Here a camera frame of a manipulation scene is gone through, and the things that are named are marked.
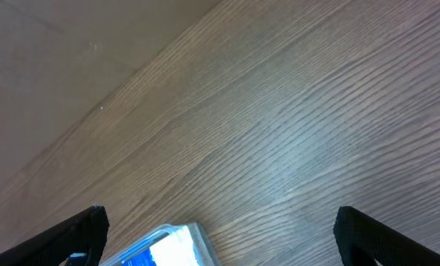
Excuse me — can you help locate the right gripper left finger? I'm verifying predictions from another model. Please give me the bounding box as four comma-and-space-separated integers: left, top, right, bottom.
0, 205, 109, 266

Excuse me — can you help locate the white medicine box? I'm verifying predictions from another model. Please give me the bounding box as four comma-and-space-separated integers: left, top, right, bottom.
149, 225, 201, 266

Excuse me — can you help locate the clear plastic container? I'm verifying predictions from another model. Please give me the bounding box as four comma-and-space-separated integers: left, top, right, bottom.
100, 222, 221, 266

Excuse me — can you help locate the blue medicine box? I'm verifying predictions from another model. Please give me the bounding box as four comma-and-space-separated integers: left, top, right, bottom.
122, 249, 157, 266

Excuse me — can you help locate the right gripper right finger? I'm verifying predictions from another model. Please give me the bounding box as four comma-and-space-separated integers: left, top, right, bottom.
333, 206, 440, 266

